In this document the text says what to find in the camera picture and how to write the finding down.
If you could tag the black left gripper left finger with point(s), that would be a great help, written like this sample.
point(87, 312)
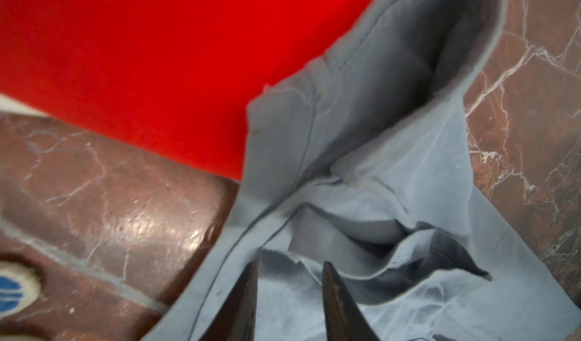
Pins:
point(237, 318)

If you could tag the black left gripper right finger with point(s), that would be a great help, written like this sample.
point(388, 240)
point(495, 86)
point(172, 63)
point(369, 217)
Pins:
point(343, 319)

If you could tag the grey t-shirt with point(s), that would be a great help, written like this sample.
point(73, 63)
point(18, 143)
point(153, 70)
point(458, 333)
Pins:
point(361, 159)

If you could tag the blue dotted work glove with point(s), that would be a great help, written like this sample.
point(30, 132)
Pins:
point(20, 288)

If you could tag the red folded t-shirt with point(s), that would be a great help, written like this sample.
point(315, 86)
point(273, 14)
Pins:
point(170, 76)

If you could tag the white folded t-shirt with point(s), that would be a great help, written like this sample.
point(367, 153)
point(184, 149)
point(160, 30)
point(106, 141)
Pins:
point(13, 106)

